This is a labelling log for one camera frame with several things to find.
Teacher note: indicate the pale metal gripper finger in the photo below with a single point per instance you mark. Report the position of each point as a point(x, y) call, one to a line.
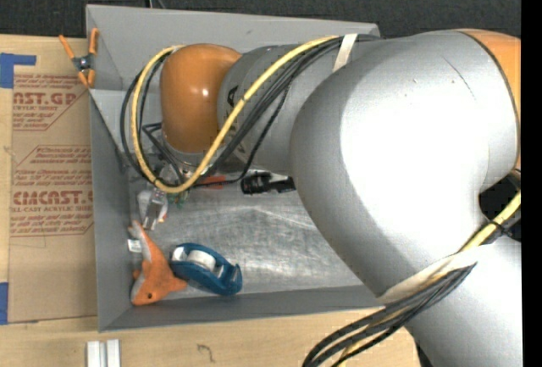
point(156, 210)
point(143, 206)

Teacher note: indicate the red-orange flat block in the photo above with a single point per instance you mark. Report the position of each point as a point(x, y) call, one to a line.
point(210, 181)

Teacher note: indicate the orange and grey toy fish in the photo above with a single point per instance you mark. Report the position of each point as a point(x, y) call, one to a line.
point(154, 276)

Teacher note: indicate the blue tape dispenser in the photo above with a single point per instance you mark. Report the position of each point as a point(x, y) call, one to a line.
point(207, 272)

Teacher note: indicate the brown cardboard board, red print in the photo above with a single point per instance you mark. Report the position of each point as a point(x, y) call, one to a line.
point(46, 170)

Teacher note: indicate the grey metal bin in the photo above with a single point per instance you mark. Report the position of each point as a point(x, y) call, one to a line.
point(271, 229)

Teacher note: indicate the black cylinder on white bracket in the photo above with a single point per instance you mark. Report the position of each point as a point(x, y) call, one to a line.
point(259, 183)

